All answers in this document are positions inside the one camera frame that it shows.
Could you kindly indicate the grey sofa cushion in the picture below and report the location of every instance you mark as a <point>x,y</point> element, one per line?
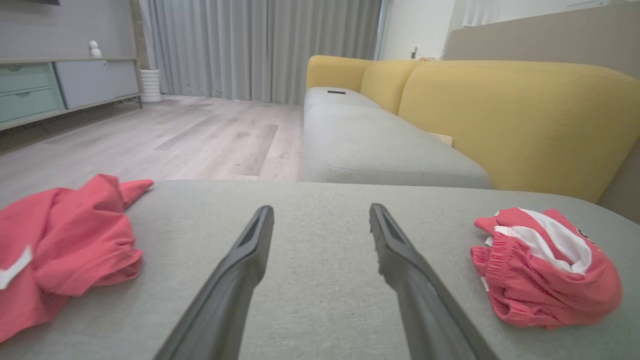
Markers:
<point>320,300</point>

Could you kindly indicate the grey back cushion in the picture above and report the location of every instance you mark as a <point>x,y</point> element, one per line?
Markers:
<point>500,115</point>

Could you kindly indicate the red white basketball jersey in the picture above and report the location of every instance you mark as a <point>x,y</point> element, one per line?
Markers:
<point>75,235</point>

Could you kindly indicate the small beige item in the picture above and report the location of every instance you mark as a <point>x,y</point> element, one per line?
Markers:
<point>442,139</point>

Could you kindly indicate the small white figurine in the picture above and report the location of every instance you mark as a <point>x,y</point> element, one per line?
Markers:
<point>94,49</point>

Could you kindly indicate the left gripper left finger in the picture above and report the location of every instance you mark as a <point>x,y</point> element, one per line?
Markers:
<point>235,280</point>

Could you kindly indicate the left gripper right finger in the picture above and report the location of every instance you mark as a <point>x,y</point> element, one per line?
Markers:
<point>415,285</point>

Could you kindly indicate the white ribbed vase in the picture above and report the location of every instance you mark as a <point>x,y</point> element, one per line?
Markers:
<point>151,86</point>

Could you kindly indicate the low cabinet with green drawers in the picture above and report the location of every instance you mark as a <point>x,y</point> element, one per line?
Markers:
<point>90,80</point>

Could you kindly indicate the grey curtain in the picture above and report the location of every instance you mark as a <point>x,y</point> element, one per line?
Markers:
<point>250,50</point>

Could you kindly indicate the red white shorts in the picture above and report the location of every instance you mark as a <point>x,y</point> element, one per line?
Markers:
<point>540,290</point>

